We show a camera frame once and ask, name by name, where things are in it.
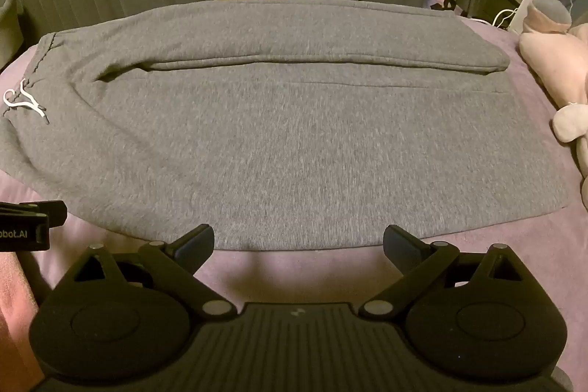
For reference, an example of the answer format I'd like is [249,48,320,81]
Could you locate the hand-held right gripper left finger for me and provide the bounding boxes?
[73,224,235,320]

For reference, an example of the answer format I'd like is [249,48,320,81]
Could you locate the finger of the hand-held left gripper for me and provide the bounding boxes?
[0,200,68,228]

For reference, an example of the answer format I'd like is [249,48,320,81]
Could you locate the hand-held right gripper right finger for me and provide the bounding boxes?
[359,224,523,320]

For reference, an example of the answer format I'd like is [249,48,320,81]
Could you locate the grey pants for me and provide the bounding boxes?
[0,0,571,253]

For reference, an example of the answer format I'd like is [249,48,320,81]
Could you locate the pink fleece blanket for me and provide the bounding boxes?
[0,253,49,392]

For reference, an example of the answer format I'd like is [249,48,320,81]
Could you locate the purple bed blanket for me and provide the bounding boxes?
[0,18,588,379]

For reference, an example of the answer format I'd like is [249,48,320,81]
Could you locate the beige plush toy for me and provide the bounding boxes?
[551,102,588,209]

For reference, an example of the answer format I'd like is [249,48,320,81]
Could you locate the pink plush toy grey head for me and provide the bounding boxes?
[518,0,588,108]

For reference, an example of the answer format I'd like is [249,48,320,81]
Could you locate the patterned pillow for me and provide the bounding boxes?
[426,0,467,15]

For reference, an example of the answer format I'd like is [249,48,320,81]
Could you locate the white box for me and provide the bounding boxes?
[509,0,534,35]

